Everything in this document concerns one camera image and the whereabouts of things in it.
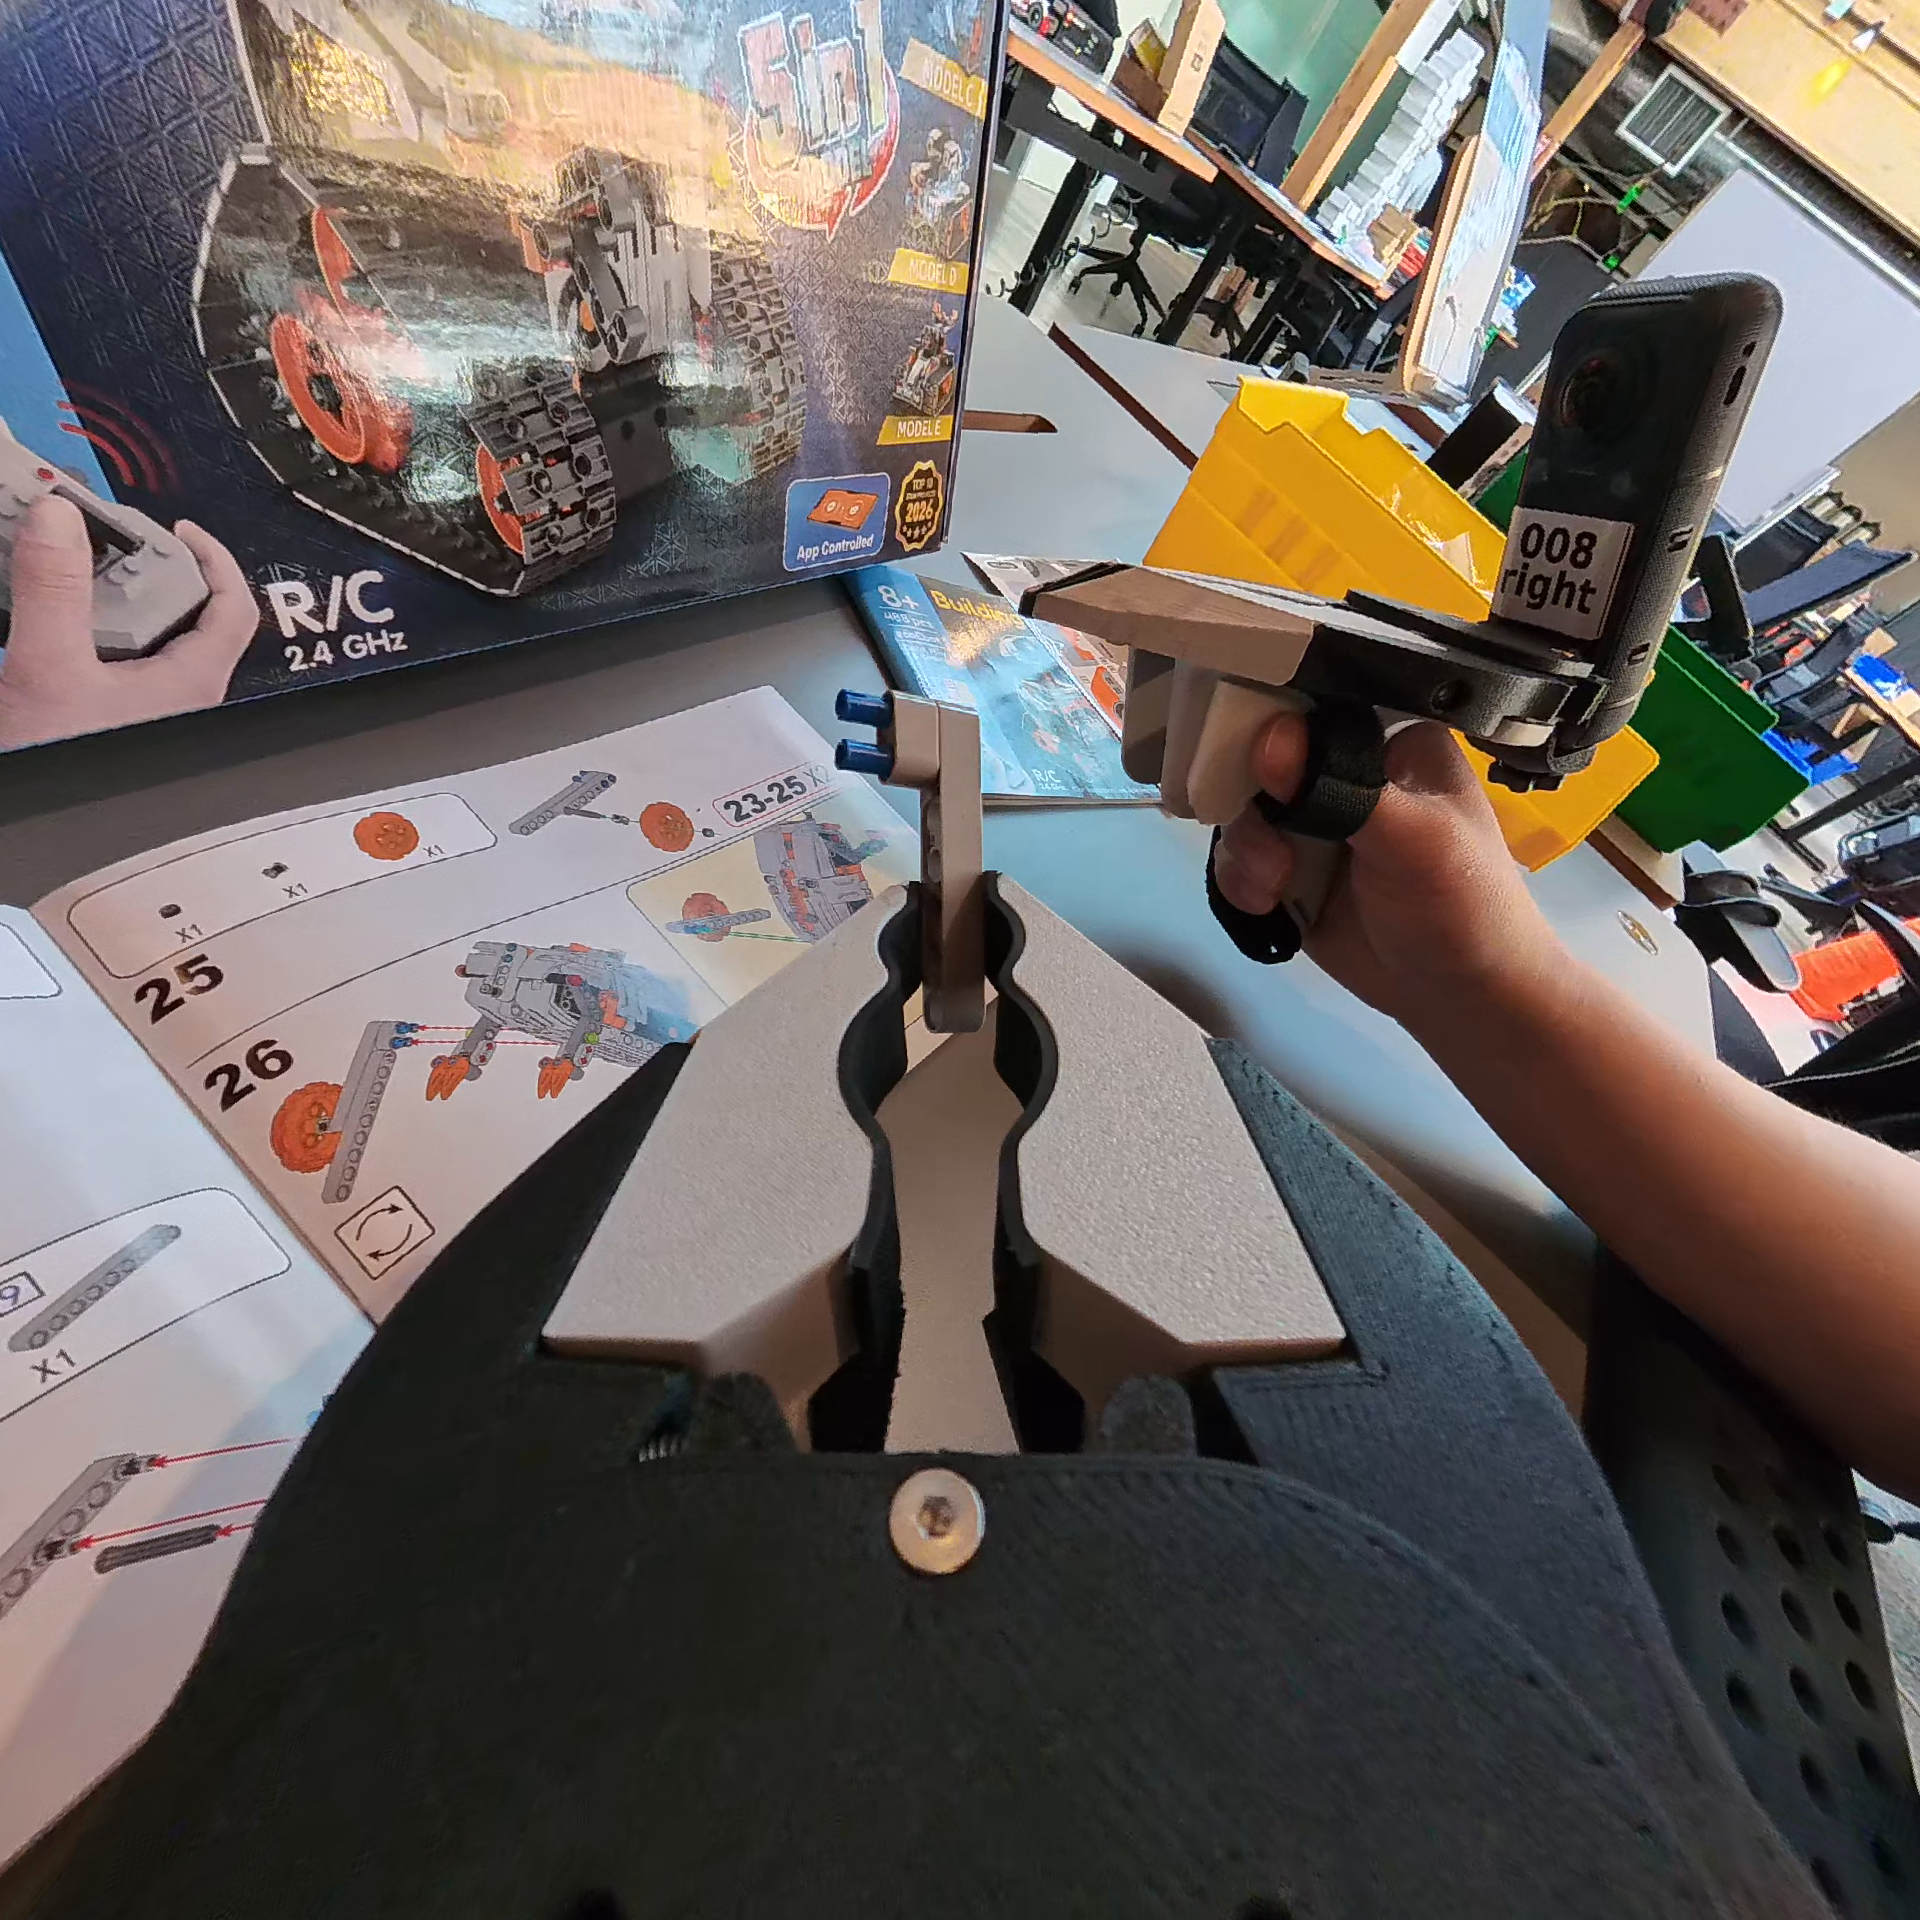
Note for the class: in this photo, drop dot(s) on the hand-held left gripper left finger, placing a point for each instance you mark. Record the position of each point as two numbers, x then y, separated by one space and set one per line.
721 1202

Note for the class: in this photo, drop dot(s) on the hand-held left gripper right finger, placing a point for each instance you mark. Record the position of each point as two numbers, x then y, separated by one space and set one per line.
1171 1202

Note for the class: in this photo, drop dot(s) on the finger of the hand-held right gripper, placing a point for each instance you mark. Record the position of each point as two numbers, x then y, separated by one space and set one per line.
1200 639
1200 588

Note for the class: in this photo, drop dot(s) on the grey beam with blue pins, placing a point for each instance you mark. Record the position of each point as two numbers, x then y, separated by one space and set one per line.
955 839

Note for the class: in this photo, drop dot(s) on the person's right forearm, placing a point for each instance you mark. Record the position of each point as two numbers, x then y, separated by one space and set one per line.
1723 1230

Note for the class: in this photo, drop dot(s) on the grey desk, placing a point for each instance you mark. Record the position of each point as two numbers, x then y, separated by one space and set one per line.
1140 901

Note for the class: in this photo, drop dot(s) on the person's right hand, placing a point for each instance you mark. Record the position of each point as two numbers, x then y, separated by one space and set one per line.
1424 885

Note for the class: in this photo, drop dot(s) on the yellow storage bin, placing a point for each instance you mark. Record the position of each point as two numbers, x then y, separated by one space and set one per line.
1290 495

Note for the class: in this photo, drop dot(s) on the adjacent grey table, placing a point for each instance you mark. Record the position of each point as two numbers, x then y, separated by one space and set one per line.
1108 482

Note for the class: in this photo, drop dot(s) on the orange sticker sheet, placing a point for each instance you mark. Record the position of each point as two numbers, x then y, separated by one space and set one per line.
1036 573

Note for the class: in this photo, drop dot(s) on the black box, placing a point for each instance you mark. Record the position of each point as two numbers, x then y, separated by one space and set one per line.
1483 435

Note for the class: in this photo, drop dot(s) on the green storage bin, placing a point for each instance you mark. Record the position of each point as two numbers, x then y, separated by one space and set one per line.
1709 751

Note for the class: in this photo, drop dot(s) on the black office chair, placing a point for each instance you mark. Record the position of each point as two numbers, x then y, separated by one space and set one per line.
1132 284

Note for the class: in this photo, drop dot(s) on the wooden-top work table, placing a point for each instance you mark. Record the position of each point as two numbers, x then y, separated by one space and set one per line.
1140 130

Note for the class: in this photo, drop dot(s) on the leaning white board panel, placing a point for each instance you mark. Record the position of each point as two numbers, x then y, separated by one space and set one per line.
1483 196

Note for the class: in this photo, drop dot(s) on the stack of white boxes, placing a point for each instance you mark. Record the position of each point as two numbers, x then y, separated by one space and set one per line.
1387 119

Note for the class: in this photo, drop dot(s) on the cardboard box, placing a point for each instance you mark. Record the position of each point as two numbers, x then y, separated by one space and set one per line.
1189 67

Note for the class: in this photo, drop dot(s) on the orange traffic cone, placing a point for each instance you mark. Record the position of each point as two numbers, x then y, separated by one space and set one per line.
1861 969

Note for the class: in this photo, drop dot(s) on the whiteboard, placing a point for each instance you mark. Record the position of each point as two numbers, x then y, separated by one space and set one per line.
1851 331

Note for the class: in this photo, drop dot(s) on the open instruction booklet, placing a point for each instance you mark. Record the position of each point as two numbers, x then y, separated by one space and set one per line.
136 1141

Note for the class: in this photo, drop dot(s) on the black mesh chair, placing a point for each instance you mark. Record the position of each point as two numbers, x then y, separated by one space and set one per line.
1769 1577

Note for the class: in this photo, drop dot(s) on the large toy robot kit box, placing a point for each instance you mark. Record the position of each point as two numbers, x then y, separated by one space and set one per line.
120 182

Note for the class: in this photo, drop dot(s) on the wall air vent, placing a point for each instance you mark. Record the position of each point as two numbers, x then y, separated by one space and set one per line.
1673 119

